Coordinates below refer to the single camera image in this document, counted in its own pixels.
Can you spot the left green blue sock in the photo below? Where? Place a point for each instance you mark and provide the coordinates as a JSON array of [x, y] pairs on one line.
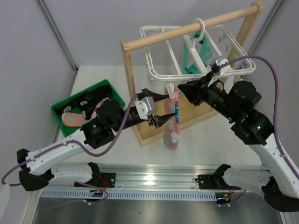
[[188, 64]]

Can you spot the white plastic clip hanger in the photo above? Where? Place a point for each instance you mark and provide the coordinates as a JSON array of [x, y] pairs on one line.
[[164, 60]]

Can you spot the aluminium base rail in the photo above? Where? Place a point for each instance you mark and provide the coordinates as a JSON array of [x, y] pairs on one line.
[[136, 177]]

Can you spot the aluminium frame post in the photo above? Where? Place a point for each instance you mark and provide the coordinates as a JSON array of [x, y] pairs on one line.
[[279, 4], [57, 34]]

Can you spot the black sock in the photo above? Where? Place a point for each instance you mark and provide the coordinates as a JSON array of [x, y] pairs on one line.
[[87, 101]]

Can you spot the green plastic bin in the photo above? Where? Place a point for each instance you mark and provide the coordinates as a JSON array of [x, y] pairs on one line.
[[65, 106]]

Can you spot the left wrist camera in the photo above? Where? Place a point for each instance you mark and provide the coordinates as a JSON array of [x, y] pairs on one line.
[[145, 107]]

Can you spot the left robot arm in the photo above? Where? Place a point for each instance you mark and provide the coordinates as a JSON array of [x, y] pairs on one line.
[[96, 137]]

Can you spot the right green blue sock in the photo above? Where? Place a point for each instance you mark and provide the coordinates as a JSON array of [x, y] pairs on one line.
[[204, 49]]

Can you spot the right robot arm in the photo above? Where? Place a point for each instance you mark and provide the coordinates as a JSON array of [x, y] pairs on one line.
[[280, 189]]

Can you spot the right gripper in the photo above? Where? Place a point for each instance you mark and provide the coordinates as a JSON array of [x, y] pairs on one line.
[[195, 92]]

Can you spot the green blue sock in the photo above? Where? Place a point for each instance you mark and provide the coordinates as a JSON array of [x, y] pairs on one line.
[[204, 49], [188, 64]]

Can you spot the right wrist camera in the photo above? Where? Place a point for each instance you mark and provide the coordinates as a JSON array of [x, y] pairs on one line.
[[219, 67]]

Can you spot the pink sock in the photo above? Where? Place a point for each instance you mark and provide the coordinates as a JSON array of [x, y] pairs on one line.
[[70, 119], [171, 134]]

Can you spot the white slotted cable duct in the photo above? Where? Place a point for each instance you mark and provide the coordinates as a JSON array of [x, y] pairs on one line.
[[130, 195]]

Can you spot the aluminium frame post left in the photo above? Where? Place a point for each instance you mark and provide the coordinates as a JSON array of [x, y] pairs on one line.
[[57, 34]]

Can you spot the aluminium frame post right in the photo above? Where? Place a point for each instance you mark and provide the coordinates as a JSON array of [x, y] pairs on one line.
[[279, 4]]

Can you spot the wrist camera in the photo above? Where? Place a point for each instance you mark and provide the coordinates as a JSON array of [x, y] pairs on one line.
[[219, 67], [145, 107]]

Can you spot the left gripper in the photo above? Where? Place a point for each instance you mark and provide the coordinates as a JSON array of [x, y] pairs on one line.
[[160, 120]]

